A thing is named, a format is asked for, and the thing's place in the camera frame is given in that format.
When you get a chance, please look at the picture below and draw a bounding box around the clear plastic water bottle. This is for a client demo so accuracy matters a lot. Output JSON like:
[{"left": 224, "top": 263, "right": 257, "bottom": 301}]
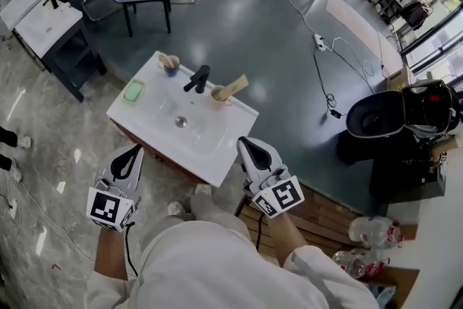
[
  {"left": 331, "top": 247, "right": 392, "bottom": 279},
  {"left": 348, "top": 215, "right": 405, "bottom": 250}
]

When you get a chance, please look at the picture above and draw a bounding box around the person's white clothing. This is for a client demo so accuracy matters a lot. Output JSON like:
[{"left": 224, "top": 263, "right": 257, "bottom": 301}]
[{"left": 85, "top": 187, "right": 381, "bottom": 309}]

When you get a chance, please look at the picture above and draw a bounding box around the wooden toothbrush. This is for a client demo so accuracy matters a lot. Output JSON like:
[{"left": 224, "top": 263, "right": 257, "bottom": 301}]
[{"left": 158, "top": 53, "right": 177, "bottom": 69}]

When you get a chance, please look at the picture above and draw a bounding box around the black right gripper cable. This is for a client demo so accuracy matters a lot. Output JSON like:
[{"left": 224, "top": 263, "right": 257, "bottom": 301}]
[{"left": 255, "top": 212, "right": 264, "bottom": 253}]

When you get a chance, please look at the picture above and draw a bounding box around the small cardboard box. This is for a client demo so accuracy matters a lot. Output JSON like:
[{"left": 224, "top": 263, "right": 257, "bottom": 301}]
[{"left": 382, "top": 66, "right": 414, "bottom": 92}]

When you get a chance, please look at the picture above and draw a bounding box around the black power adapter cable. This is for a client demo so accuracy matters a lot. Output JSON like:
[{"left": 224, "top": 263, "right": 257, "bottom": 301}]
[{"left": 311, "top": 48, "right": 344, "bottom": 119}]

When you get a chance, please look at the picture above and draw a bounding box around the white washbasin on black stand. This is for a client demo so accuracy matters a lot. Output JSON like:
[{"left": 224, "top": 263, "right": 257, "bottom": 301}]
[{"left": 0, "top": 0, "right": 108, "bottom": 103}]

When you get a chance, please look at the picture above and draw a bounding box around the pink cup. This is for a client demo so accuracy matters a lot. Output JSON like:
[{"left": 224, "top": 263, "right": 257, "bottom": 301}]
[{"left": 210, "top": 84, "right": 235, "bottom": 113}]

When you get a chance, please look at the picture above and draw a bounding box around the wooden washbasin cabinet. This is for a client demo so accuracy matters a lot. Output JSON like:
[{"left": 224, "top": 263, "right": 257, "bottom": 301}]
[{"left": 111, "top": 118, "right": 205, "bottom": 186}]

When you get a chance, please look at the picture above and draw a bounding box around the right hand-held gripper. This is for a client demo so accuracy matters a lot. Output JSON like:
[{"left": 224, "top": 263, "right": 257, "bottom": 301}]
[{"left": 237, "top": 136, "right": 305, "bottom": 219}]

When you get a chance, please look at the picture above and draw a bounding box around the open cardboard box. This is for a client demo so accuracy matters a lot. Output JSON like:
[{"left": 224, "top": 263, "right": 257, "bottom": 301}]
[{"left": 364, "top": 265, "right": 421, "bottom": 309}]

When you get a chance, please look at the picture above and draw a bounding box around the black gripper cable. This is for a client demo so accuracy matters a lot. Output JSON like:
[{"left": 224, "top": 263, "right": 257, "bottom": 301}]
[
  {"left": 122, "top": 221, "right": 140, "bottom": 279},
  {"left": 255, "top": 212, "right": 264, "bottom": 253}
]

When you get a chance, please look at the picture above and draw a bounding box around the person's left forearm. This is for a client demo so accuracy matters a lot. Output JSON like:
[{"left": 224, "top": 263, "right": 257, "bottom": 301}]
[{"left": 93, "top": 224, "right": 141, "bottom": 282}]

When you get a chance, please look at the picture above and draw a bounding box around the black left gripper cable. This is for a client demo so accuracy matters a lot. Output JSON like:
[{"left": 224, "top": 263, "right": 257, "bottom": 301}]
[{"left": 122, "top": 221, "right": 140, "bottom": 279}]

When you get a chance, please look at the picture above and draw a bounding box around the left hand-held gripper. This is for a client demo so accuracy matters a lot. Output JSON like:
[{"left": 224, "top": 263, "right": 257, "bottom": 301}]
[{"left": 85, "top": 144, "right": 145, "bottom": 232}]

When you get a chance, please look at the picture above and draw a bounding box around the blue cup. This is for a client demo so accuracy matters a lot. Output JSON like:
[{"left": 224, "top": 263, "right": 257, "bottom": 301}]
[{"left": 163, "top": 55, "right": 181, "bottom": 78}]

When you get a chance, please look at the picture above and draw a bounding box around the white floor cable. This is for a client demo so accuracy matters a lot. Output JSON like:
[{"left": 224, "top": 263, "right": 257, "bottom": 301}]
[{"left": 197, "top": 0, "right": 377, "bottom": 91}]

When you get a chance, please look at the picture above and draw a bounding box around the white flat board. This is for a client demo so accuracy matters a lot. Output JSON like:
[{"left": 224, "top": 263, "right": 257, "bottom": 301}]
[{"left": 324, "top": 0, "right": 405, "bottom": 80}]

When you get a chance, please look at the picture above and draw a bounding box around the green soap dish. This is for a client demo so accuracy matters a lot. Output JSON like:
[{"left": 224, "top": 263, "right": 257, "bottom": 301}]
[{"left": 123, "top": 80, "right": 147, "bottom": 106}]

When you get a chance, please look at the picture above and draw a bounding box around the person's right forearm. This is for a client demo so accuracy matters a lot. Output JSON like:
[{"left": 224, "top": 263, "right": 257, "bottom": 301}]
[{"left": 265, "top": 209, "right": 309, "bottom": 268}]

